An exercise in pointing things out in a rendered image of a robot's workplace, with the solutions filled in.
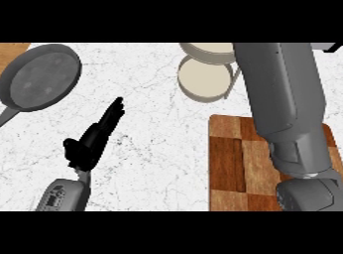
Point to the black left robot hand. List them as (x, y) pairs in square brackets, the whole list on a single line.
[(92, 139)]

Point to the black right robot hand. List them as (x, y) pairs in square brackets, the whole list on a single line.
[(336, 46)]

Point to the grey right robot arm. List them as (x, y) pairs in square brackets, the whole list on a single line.
[(292, 125)]

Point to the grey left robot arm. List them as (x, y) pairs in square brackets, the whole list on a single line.
[(63, 195)]

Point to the beige tiered basket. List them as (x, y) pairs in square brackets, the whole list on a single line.
[(206, 77)]

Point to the brown wooden cutting board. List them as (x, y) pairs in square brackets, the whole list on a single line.
[(228, 165)]

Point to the grey frying pan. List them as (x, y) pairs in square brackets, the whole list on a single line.
[(41, 79)]

